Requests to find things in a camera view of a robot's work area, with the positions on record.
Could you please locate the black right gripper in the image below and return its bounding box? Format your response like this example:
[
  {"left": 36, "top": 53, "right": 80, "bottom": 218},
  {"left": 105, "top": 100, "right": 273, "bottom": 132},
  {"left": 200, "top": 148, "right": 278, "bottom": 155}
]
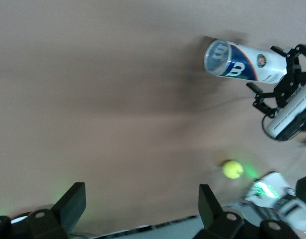
[{"left": 246, "top": 44, "right": 306, "bottom": 119}]

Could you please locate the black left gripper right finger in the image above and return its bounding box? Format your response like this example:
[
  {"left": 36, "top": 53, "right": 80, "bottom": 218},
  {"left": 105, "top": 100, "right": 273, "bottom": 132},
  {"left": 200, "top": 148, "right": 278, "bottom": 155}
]
[{"left": 196, "top": 184, "right": 244, "bottom": 239}]

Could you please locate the white blue tennis ball can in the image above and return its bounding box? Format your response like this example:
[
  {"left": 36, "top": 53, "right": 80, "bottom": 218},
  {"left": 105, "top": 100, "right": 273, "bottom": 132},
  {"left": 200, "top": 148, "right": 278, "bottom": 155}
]
[{"left": 204, "top": 39, "right": 289, "bottom": 86}]

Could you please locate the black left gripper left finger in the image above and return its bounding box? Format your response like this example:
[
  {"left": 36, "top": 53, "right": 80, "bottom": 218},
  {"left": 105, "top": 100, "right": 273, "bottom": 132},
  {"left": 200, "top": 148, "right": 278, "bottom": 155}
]
[{"left": 25, "top": 182, "right": 87, "bottom": 239}]

